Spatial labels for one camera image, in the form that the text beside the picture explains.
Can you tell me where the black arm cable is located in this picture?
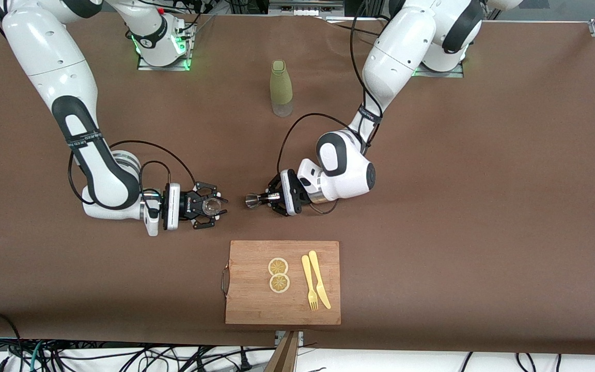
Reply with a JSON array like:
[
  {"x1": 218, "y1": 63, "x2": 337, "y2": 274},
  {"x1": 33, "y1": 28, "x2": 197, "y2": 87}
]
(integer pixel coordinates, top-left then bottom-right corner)
[
  {"x1": 277, "y1": 0, "x2": 386, "y2": 176},
  {"x1": 68, "y1": 141, "x2": 197, "y2": 207}
]

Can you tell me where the wooden cutting board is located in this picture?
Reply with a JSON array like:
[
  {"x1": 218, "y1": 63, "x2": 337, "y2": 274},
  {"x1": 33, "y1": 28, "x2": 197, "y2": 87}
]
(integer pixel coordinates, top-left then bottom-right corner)
[{"x1": 221, "y1": 240, "x2": 341, "y2": 326}]

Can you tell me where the black cable on table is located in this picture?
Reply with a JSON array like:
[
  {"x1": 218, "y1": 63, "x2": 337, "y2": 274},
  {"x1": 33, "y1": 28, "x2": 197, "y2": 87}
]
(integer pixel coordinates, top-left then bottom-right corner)
[{"x1": 323, "y1": 14, "x2": 388, "y2": 39}]

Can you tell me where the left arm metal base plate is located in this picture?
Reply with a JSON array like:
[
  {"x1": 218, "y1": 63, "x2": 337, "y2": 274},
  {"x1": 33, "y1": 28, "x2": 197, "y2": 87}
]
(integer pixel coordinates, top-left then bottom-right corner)
[{"x1": 412, "y1": 65, "x2": 465, "y2": 79}]

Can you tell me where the yellow plastic knife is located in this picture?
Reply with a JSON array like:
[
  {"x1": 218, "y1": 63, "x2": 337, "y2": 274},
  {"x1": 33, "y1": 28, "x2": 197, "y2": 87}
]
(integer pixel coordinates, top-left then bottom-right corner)
[{"x1": 308, "y1": 250, "x2": 332, "y2": 310}]

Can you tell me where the wooden post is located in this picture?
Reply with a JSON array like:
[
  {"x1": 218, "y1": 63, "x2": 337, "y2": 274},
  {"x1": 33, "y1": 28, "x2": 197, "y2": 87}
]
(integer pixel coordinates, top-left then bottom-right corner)
[{"x1": 265, "y1": 331, "x2": 299, "y2": 372}]

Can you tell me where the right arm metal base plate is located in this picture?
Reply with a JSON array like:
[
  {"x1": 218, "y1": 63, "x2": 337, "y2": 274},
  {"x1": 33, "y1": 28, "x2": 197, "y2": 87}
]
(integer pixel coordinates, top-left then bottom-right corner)
[{"x1": 137, "y1": 21, "x2": 192, "y2": 72}]

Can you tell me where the yellow plastic fork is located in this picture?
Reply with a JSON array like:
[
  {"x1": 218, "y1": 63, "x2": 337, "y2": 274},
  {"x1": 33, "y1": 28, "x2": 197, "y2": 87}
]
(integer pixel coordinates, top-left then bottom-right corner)
[{"x1": 301, "y1": 255, "x2": 319, "y2": 312}]

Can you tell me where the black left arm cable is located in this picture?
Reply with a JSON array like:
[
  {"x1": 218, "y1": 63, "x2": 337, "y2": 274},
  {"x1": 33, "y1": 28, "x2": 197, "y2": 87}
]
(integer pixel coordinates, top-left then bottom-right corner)
[{"x1": 277, "y1": 0, "x2": 386, "y2": 176}]

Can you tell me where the green sleeved glass bottle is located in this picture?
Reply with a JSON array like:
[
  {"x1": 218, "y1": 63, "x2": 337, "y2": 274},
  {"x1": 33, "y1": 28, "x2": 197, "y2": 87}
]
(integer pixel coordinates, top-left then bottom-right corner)
[{"x1": 270, "y1": 60, "x2": 294, "y2": 117}]

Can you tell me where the grey metal box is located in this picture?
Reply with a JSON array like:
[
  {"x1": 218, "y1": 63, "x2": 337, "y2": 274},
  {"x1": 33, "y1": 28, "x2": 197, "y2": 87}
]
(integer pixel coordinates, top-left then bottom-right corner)
[{"x1": 269, "y1": 0, "x2": 345, "y2": 16}]

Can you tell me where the metal bracket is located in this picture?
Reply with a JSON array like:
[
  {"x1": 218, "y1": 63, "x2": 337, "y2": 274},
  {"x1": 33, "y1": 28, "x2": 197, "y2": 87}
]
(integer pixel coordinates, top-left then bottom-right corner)
[{"x1": 275, "y1": 331, "x2": 304, "y2": 347}]

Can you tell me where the brown table cover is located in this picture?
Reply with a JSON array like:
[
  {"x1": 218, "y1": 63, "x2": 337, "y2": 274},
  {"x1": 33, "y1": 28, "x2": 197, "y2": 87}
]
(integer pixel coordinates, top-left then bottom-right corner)
[{"x1": 0, "y1": 9, "x2": 595, "y2": 357}]

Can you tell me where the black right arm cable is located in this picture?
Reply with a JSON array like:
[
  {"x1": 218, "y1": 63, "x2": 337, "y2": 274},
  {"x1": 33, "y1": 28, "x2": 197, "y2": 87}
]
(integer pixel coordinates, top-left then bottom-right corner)
[{"x1": 68, "y1": 141, "x2": 197, "y2": 207}]

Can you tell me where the steel jigger measuring cup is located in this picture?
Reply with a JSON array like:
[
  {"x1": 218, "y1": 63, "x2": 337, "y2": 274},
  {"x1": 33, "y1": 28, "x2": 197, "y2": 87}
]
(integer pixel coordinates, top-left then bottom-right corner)
[{"x1": 245, "y1": 193, "x2": 281, "y2": 208}]

